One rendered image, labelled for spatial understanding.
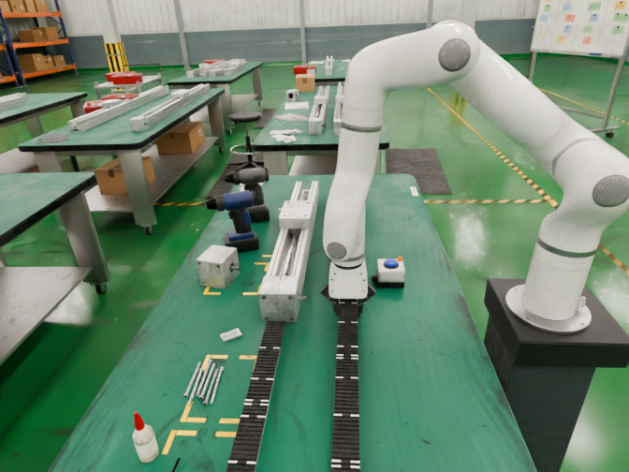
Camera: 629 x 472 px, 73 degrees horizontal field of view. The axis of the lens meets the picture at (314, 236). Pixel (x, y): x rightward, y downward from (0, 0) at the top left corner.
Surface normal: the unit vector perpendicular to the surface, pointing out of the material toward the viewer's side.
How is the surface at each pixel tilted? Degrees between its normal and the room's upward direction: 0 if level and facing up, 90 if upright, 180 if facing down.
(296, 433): 0
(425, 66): 102
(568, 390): 90
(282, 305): 90
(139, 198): 90
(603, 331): 1
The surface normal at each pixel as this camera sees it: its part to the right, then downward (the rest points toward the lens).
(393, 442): -0.04, -0.89
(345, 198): -0.15, -0.26
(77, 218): -0.05, 0.46
